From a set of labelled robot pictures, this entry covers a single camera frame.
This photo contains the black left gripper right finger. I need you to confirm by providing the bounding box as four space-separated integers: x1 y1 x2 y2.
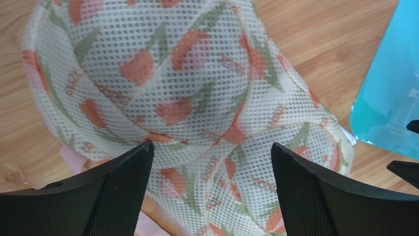
270 143 419 236

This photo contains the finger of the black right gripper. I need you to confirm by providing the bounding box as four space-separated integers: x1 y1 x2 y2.
387 161 419 189
406 120 419 134

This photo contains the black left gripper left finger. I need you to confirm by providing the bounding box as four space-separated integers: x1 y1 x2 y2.
0 141 154 236

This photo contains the floral mesh laundry bag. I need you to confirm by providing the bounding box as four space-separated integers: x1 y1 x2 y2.
23 0 354 236

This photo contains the teal folding board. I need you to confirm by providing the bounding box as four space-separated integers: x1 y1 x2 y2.
350 0 419 159

